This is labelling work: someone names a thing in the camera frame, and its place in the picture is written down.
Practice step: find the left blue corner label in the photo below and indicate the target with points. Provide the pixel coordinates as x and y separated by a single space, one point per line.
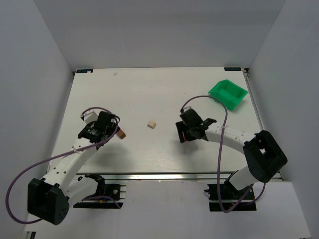
84 71

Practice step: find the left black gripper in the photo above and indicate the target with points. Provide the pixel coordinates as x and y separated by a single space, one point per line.
109 128

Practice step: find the right blue corner label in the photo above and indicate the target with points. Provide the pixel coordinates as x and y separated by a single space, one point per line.
232 69

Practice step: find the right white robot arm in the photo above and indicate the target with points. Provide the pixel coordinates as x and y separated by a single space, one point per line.
236 140

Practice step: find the green plastic bin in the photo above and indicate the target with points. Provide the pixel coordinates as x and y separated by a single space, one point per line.
230 94

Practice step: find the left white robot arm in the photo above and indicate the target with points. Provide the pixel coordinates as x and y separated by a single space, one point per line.
51 197

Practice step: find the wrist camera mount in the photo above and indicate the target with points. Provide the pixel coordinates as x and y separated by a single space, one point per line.
89 116
185 108

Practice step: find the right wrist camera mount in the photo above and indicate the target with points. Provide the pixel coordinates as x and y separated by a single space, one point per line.
185 108

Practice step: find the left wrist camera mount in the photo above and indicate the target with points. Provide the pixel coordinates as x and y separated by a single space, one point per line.
89 116

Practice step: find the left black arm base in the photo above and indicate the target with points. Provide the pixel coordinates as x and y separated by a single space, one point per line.
106 196

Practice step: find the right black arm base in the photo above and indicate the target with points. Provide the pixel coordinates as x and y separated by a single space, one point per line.
229 198

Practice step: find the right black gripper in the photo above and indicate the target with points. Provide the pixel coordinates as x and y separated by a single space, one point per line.
181 132

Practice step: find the blue corner label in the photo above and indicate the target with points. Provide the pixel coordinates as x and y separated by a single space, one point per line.
84 71
232 69

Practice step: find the brown wood block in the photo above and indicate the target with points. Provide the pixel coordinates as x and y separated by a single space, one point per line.
121 134

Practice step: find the beige wood cylinder block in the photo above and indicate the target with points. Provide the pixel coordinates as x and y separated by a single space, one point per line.
151 124

